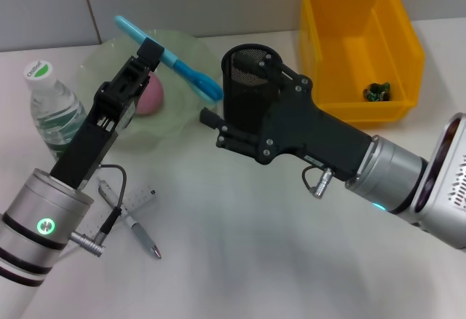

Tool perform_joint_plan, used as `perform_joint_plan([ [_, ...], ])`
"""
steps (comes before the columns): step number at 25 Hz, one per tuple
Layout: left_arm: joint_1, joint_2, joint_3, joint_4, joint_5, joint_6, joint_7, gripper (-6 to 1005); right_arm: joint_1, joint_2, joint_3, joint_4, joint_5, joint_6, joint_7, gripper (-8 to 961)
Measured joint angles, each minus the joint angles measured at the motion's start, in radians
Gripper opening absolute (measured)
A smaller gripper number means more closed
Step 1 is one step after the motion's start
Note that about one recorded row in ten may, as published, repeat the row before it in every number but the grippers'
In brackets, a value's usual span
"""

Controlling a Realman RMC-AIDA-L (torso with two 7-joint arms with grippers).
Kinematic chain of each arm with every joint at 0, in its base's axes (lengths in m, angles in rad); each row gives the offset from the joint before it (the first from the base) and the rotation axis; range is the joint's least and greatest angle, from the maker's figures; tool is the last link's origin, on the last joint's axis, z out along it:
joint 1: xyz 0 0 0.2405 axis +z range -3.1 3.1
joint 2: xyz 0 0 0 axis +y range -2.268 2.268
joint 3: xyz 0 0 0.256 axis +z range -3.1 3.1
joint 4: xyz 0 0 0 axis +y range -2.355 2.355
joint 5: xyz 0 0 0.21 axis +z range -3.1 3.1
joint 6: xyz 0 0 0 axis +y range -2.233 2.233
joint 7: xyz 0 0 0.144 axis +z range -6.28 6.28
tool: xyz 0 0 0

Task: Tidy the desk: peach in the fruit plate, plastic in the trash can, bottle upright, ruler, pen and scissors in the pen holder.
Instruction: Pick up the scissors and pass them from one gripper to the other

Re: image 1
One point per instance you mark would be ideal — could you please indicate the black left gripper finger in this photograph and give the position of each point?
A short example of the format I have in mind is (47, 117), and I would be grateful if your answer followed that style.
(149, 53)

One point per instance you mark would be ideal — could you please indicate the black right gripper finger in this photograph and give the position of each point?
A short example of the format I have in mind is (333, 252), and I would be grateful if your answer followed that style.
(225, 133)
(269, 69)

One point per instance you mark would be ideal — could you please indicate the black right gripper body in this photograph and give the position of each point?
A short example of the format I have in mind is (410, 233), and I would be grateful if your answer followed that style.
(309, 133)

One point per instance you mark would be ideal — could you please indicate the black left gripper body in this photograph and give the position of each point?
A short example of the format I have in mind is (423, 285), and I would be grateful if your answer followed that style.
(94, 133)

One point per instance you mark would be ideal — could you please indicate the blue scissors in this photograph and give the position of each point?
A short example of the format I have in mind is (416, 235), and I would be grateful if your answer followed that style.
(182, 69)

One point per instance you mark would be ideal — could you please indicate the pink peach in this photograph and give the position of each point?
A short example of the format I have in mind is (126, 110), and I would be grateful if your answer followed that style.
(153, 97)

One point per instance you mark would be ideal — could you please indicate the clear green-label water bottle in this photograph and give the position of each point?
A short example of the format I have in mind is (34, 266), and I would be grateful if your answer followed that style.
(51, 115)

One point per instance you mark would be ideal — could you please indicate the green plastic wrapper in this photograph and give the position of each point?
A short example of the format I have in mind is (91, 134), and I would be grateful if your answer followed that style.
(376, 92)

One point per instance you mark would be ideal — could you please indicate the clear plastic ruler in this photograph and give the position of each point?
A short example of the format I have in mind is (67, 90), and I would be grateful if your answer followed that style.
(140, 202)

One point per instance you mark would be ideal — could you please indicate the black mesh pen cup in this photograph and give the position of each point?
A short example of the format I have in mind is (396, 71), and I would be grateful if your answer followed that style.
(247, 64)

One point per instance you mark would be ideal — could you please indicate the green glass fruit plate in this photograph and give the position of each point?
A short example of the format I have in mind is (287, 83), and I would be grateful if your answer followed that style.
(182, 122)

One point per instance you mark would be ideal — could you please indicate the white grey ballpoint pen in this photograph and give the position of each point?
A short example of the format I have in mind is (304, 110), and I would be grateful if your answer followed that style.
(143, 237)

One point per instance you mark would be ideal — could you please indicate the yellow plastic bin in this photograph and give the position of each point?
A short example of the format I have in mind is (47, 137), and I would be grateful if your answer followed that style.
(360, 49)

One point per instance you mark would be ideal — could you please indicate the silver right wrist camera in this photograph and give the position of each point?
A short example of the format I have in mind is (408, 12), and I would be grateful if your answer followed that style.
(448, 188)

